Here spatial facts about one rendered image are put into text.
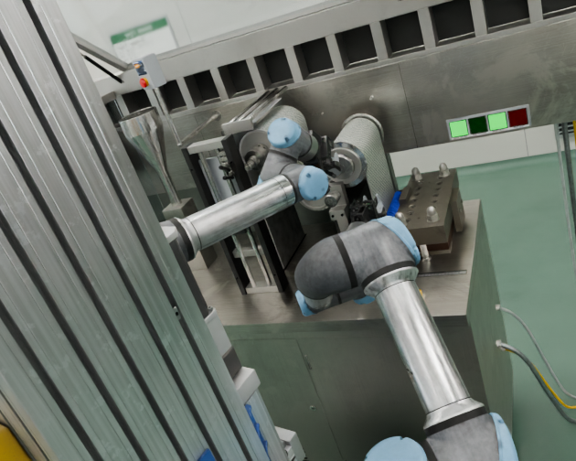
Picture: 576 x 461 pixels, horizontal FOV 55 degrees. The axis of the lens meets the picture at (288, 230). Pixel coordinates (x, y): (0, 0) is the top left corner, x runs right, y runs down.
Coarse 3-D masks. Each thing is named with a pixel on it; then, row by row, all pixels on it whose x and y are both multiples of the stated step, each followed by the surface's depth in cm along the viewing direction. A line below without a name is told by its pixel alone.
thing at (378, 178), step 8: (376, 160) 177; (384, 160) 186; (376, 168) 176; (384, 168) 185; (368, 176) 168; (376, 176) 175; (384, 176) 184; (368, 184) 168; (376, 184) 174; (384, 184) 183; (376, 192) 173; (384, 192) 182; (392, 192) 191; (384, 200) 180; (384, 208) 180
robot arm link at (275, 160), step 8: (272, 152) 137; (280, 152) 136; (272, 160) 136; (280, 160) 136; (288, 160) 136; (296, 160) 139; (264, 168) 138; (272, 168) 135; (280, 168) 132; (264, 176) 137; (272, 176) 134
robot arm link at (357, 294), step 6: (354, 288) 149; (360, 288) 149; (342, 294) 149; (348, 294) 149; (354, 294) 150; (360, 294) 150; (342, 300) 150; (348, 300) 151; (354, 300) 153; (360, 300) 151; (366, 300) 151; (372, 300) 152
